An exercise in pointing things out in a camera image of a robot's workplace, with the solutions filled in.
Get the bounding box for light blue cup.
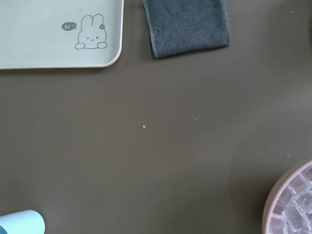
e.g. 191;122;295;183
0;210;45;234

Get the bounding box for pile of clear ice cubes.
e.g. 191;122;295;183
268;166;312;234

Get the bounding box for grey folded cloth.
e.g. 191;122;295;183
143;0;231;58

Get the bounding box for pink bowl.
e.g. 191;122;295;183
262;160;312;234

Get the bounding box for cream rabbit tray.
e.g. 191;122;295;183
0;0;124;69

